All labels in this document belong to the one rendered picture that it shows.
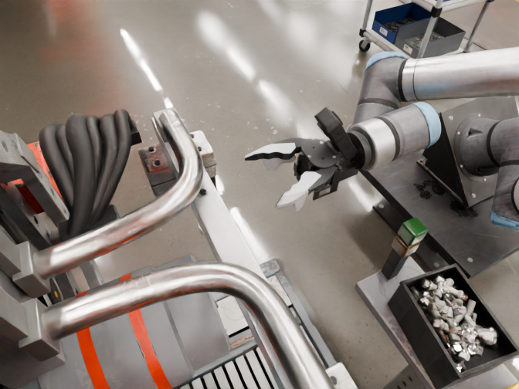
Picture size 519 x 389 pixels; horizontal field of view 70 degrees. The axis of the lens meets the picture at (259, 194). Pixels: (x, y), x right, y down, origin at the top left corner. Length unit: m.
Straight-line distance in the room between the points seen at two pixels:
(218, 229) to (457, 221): 1.08
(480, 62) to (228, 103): 1.54
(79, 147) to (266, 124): 1.66
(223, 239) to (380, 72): 0.61
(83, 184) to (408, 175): 1.20
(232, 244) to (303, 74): 2.08
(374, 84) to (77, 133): 0.64
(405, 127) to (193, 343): 0.52
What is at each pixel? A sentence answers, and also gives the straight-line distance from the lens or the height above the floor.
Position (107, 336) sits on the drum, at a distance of 0.42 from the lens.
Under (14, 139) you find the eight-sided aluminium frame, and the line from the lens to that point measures 0.55.
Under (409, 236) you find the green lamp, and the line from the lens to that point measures 0.83.
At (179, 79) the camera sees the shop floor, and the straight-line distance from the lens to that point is 2.39.
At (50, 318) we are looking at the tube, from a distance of 0.34.
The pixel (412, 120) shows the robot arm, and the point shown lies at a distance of 0.75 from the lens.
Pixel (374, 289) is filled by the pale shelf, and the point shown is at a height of 0.45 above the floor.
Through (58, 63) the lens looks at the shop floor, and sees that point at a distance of 2.79.
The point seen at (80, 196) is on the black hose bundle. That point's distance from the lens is 0.41.
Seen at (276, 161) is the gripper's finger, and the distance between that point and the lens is 0.69.
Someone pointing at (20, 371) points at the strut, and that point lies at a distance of 0.42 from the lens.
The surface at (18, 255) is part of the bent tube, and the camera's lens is 0.37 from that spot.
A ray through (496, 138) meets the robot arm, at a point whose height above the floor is 0.54.
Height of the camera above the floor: 1.29
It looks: 51 degrees down
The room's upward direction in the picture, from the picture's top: straight up
